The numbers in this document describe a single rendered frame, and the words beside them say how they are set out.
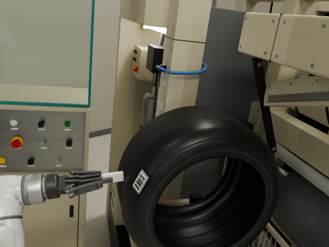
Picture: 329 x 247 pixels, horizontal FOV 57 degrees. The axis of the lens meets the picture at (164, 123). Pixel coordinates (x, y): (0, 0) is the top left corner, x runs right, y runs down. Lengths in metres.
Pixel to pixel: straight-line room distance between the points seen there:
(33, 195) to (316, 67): 0.86
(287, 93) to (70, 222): 1.28
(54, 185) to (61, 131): 0.66
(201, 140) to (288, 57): 0.36
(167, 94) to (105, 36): 3.00
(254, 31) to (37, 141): 1.12
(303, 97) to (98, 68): 3.32
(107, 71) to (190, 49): 3.11
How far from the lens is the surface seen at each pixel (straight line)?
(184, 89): 1.22
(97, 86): 4.20
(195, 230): 1.35
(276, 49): 1.05
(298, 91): 1.16
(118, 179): 1.00
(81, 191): 0.96
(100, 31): 4.09
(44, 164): 1.68
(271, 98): 1.26
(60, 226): 1.83
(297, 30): 0.99
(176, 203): 1.42
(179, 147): 0.89
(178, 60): 1.19
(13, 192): 0.98
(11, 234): 0.96
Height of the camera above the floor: 1.74
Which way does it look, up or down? 20 degrees down
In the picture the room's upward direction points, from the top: 8 degrees clockwise
